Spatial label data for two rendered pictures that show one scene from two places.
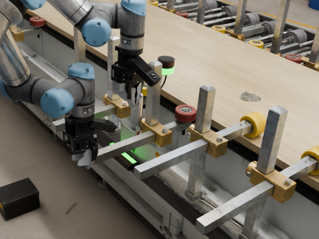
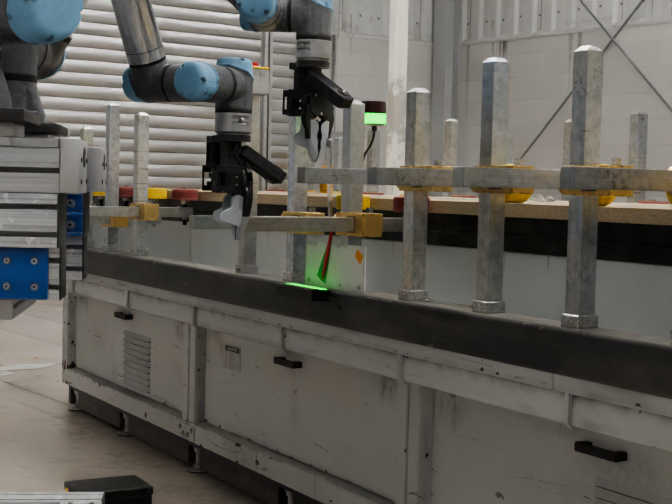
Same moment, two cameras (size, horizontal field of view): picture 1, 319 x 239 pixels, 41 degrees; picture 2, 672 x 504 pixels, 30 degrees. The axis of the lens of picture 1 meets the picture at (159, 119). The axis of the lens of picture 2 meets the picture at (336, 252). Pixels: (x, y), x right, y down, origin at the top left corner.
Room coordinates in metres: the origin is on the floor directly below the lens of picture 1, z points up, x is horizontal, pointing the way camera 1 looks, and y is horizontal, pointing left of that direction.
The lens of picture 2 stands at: (-1.35, -0.47, 0.93)
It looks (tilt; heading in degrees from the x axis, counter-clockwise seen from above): 3 degrees down; 11
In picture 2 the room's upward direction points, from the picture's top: 1 degrees clockwise
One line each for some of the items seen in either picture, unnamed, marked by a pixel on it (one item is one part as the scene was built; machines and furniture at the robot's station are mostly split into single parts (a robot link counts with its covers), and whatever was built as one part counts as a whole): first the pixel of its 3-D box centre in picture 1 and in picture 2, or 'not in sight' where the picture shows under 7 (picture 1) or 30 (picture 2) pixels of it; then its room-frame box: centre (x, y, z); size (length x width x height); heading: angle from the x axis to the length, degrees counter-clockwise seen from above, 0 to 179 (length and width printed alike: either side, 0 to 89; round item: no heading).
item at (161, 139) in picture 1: (155, 131); (357, 224); (1.33, 0.01, 0.85); 0.14 x 0.06 x 0.05; 41
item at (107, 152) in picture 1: (144, 139); (335, 225); (1.27, 0.05, 0.84); 0.43 x 0.03 x 0.04; 131
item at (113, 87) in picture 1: (113, 93); (297, 202); (1.53, 0.19, 0.89); 0.04 x 0.04 x 0.48; 41
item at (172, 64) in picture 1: (165, 61); (372, 107); (1.37, -0.01, 1.10); 0.06 x 0.06 x 0.02
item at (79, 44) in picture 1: (79, 61); (248, 184); (1.73, 0.37, 0.93); 0.05 x 0.05 x 0.45; 41
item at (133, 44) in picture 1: (131, 41); (312, 51); (1.26, 0.10, 1.21); 0.08 x 0.08 x 0.05
